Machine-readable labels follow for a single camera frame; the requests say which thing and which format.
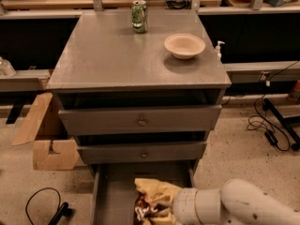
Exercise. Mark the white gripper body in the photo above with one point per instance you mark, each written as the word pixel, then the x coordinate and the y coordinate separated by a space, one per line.
pixel 184 204

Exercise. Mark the brown chip bag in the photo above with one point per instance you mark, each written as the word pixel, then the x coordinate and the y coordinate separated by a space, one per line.
pixel 146 206

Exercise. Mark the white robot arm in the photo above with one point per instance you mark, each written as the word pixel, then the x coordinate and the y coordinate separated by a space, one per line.
pixel 238 202

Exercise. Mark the grey middle drawer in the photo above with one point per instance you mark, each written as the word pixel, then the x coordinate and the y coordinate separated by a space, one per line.
pixel 124 148

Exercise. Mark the grey drawer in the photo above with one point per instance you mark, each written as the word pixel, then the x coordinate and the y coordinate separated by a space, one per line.
pixel 124 112
pixel 115 193
pixel 124 148

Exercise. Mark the grey bottom drawer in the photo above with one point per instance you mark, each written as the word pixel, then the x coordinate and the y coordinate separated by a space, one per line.
pixel 115 193

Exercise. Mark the grey drawer cabinet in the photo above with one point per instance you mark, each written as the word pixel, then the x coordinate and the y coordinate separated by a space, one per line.
pixel 104 54

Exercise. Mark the grey top drawer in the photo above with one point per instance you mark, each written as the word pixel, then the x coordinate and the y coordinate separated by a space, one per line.
pixel 124 112

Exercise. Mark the cardboard box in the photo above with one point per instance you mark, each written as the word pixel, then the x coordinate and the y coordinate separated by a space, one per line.
pixel 53 149

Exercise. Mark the white paper bowl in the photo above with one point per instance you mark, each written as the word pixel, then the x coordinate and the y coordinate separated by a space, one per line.
pixel 184 46

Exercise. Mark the white pump dispenser bottle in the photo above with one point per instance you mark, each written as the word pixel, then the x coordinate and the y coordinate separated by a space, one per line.
pixel 218 49

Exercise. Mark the green soda can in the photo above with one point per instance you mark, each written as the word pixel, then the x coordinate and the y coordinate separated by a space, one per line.
pixel 139 16

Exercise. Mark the clear plastic container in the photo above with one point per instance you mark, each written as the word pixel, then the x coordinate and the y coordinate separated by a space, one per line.
pixel 6 69

